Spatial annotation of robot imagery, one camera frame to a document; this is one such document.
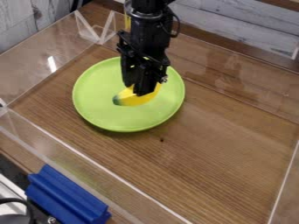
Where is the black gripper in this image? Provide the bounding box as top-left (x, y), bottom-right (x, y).
top-left (116, 11), bottom-right (173, 96)

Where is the yellow toy banana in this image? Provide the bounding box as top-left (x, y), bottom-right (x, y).
top-left (112, 84), bottom-right (161, 106)

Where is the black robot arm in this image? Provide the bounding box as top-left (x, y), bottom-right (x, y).
top-left (116, 0), bottom-right (180, 96)

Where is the green round plate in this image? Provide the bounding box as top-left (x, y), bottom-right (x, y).
top-left (72, 57), bottom-right (185, 132)

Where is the yellow labelled tin can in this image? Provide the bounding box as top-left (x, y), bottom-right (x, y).
top-left (124, 12), bottom-right (131, 30)

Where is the blue plastic clamp block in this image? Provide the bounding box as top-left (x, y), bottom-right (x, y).
top-left (25, 165), bottom-right (111, 224)

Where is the clear acrylic triangle bracket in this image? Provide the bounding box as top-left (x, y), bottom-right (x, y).
top-left (75, 10), bottom-right (117, 46)

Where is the clear acrylic front wall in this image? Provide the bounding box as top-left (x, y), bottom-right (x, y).
top-left (0, 99), bottom-right (192, 224)

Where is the black cable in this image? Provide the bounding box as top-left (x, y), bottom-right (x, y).
top-left (0, 198), bottom-right (40, 218)

